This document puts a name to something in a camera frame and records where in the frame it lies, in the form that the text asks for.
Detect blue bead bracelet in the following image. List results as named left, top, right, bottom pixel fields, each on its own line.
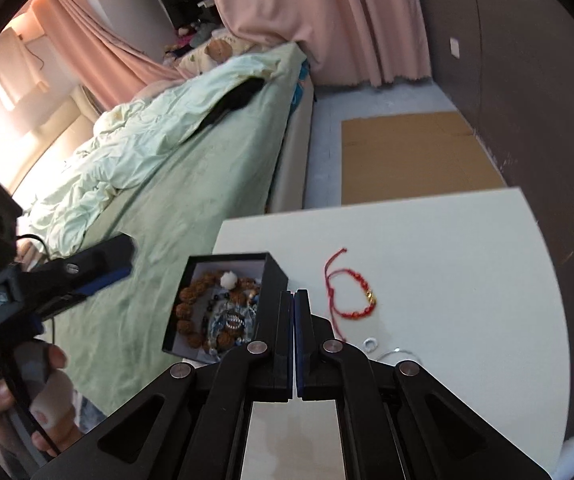
left=205, top=303, right=259, bottom=351

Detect brown rudraksha bead bracelet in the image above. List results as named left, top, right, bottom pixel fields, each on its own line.
left=174, top=270, right=263, bottom=351

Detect white shell flower ornament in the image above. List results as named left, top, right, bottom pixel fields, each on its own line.
left=220, top=271, right=239, bottom=290

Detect black jewelry box white interior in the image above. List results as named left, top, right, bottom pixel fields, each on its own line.
left=162, top=252, right=288, bottom=364

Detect left hand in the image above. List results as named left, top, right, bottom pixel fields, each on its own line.
left=0, top=341, right=86, bottom=458

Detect thin silver bangle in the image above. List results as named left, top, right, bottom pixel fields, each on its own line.
left=377, top=347, right=423, bottom=365

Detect white square table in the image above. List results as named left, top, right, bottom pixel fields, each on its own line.
left=213, top=188, right=570, bottom=471

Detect pale green duvet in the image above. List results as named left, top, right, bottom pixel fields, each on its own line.
left=20, top=52, right=281, bottom=256

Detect bed with green sheet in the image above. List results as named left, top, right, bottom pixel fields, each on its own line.
left=11, top=41, right=317, bottom=416

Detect pink curtain left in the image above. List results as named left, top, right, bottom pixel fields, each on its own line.
left=31, top=0, right=187, bottom=108

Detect pink curtain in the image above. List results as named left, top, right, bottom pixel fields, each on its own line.
left=215, top=0, right=432, bottom=87
left=31, top=0, right=187, bottom=108

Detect pink hanging towel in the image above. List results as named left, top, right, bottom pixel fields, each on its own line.
left=0, top=28, right=49, bottom=112

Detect flat brown cardboard sheet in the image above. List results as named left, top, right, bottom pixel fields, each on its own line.
left=341, top=112, right=505, bottom=205

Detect black garment on bed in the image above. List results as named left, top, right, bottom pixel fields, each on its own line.
left=198, top=77, right=265, bottom=130

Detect white shoe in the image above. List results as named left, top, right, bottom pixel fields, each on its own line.
left=552, top=436, right=574, bottom=480

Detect plush toys pile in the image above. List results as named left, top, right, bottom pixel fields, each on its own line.
left=162, top=22, right=221, bottom=66

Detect bear print pillow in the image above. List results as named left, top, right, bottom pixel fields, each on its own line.
left=173, top=35, right=265, bottom=78

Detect pink curtain right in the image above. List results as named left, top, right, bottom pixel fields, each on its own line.
left=215, top=0, right=432, bottom=87

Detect silver chain jewelry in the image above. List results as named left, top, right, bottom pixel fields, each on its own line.
left=208, top=295, right=258, bottom=342

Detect red string gold bracelet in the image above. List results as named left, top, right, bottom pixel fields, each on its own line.
left=323, top=246, right=378, bottom=340

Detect white wall socket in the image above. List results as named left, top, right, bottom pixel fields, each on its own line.
left=450, top=37, right=461, bottom=58

